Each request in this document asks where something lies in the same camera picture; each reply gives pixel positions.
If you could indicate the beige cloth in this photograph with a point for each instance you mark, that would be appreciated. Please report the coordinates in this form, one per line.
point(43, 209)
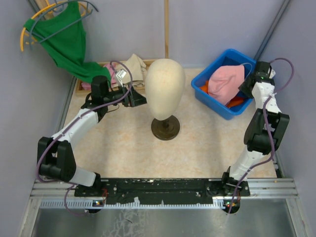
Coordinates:
point(137, 68)

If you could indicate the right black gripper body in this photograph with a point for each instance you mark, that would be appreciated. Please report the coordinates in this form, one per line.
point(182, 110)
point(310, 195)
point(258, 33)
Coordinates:
point(250, 94)

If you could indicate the grey hanger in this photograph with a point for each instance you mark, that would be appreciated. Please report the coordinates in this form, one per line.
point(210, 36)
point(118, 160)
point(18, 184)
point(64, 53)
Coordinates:
point(56, 27)

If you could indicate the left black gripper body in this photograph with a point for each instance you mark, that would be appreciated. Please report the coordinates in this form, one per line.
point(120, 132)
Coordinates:
point(112, 95)

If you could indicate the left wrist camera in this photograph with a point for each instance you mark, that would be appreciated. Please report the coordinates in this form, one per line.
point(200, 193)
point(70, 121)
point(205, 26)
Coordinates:
point(119, 76)

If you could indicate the pink cloth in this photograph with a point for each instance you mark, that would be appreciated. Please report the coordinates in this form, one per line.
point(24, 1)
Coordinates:
point(87, 86)

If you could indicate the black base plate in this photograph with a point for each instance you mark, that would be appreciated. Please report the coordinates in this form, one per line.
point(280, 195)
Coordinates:
point(163, 191)

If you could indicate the yellow hanger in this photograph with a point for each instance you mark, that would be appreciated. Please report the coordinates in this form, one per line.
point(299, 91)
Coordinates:
point(37, 19)

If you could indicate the green shirt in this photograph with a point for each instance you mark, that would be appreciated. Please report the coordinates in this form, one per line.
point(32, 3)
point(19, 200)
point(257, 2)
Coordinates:
point(64, 39)

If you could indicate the cream mannequin head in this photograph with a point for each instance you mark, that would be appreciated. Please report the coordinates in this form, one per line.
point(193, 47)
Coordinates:
point(164, 87)

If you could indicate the blue plastic bin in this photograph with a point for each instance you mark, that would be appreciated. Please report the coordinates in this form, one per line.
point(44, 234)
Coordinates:
point(229, 57)

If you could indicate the wooden clothes rack with tray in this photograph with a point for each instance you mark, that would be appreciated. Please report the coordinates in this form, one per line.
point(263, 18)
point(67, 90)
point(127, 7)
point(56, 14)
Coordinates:
point(124, 27)

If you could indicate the orange hat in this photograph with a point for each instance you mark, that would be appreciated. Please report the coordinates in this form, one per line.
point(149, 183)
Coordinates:
point(236, 101)

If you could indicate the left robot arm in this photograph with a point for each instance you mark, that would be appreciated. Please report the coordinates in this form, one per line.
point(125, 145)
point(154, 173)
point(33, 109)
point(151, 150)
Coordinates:
point(56, 159)

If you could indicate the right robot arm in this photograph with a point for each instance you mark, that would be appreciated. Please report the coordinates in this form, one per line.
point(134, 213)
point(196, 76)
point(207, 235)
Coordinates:
point(265, 131)

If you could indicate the aluminium rail frame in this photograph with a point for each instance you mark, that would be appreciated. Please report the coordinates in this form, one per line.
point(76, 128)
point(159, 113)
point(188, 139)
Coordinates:
point(59, 195)

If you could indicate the pink hat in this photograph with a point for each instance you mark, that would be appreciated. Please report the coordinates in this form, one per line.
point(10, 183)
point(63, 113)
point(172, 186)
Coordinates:
point(224, 82)

